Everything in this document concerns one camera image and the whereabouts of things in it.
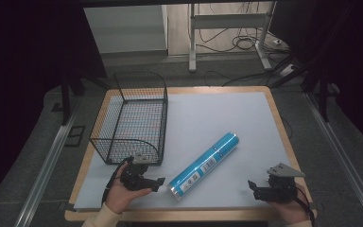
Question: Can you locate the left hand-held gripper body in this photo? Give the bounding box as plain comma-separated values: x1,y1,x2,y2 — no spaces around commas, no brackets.
119,153,154,192

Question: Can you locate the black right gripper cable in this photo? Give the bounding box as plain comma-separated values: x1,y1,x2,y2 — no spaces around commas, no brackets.
293,183,317,227

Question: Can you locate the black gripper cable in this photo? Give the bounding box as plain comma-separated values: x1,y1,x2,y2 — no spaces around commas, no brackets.
293,183,317,227
101,156,134,204

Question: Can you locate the white power strip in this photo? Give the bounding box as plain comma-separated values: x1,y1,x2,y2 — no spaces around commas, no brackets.
278,63,298,79

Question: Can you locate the dark curtain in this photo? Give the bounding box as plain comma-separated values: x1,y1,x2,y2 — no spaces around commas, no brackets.
0,0,108,213
268,0,363,156

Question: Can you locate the tangle of black floor cables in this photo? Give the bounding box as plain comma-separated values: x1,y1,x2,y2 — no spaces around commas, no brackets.
198,2,290,55

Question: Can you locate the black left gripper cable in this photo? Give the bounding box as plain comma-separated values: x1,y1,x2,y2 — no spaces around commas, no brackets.
101,156,134,204

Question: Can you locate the white metal desk frame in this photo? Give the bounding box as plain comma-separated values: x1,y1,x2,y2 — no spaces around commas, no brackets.
187,1,277,73

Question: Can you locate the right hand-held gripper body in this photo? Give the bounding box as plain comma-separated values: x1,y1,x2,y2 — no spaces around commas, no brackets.
258,162,306,203

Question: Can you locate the black metal stand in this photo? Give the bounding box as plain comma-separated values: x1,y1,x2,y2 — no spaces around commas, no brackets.
268,55,334,123
59,69,112,127

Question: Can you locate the person's right hand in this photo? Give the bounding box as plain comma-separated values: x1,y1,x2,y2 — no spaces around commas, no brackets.
268,188,312,225

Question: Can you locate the pale grey table mat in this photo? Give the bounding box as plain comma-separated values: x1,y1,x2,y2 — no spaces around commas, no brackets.
73,91,293,212

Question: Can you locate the aluminium floor rail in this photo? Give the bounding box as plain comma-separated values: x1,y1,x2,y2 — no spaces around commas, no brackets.
303,92,363,227
13,103,83,227

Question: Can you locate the white wall panel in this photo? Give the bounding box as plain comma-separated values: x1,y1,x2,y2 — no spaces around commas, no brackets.
82,5,169,54

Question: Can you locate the blue cylindrical roll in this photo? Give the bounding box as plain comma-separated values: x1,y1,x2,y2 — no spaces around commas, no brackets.
167,131,240,201

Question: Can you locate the black wire mesh basket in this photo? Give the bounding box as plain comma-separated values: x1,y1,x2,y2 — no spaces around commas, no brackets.
89,71,169,166

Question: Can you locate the black floor plate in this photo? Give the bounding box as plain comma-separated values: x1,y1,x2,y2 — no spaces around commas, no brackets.
63,125,86,148

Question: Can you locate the person's left hand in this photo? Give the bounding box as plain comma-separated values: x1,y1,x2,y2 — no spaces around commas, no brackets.
105,171,149,216

